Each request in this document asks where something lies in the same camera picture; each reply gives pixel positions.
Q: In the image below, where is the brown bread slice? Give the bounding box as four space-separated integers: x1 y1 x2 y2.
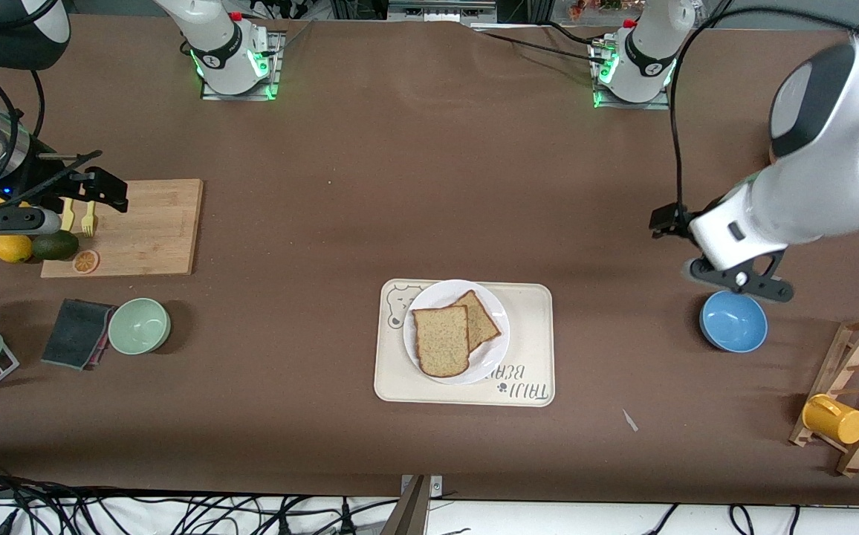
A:
453 290 502 354
412 305 471 378

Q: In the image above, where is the white round plate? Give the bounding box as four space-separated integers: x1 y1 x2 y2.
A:
403 279 510 386

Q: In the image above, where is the dark green avocado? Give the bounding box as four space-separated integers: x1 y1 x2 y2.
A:
31 230 80 262

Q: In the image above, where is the wooden cutting board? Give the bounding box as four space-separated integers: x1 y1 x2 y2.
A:
40 178 204 279

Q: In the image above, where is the blue bowl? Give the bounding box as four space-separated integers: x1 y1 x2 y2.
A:
699 290 768 353

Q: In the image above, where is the pale green bowl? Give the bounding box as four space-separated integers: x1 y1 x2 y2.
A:
108 298 172 355

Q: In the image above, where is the dark grey sponge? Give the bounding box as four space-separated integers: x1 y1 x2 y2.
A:
41 299 117 371

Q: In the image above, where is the wooden mug rack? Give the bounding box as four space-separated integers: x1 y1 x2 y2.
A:
788 314 859 478

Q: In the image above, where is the beige bear print tray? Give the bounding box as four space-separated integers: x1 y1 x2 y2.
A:
374 279 556 408

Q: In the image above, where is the yellow mug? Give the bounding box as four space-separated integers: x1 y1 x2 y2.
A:
802 394 859 445

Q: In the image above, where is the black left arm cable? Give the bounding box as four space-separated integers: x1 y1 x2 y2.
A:
669 7 859 218

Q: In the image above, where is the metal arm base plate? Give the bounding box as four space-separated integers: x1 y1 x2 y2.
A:
591 41 672 111
201 31 282 102

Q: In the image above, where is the black base power cable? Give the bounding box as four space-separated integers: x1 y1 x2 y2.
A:
470 26 605 66
270 21 315 56

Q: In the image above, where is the black cable bundle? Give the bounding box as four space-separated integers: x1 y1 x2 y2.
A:
0 476 401 535
645 504 802 535

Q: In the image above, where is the metal clamp bracket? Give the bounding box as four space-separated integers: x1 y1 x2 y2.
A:
381 474 444 535

